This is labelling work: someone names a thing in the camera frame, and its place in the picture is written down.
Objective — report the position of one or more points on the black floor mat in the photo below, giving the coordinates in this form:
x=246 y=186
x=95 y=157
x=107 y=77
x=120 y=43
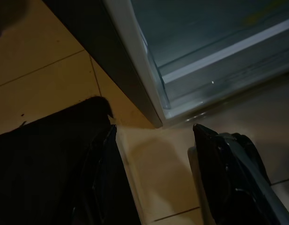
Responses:
x=41 y=168

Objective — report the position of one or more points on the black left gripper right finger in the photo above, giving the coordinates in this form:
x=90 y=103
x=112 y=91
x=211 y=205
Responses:
x=233 y=187

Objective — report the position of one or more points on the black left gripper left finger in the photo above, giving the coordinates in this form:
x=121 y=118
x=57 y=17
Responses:
x=104 y=187

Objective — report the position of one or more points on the dark grey fridge cabinet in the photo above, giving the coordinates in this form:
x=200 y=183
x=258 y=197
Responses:
x=99 y=47

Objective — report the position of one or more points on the clear crisper drawer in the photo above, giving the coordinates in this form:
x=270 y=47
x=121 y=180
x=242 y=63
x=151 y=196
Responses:
x=205 y=44

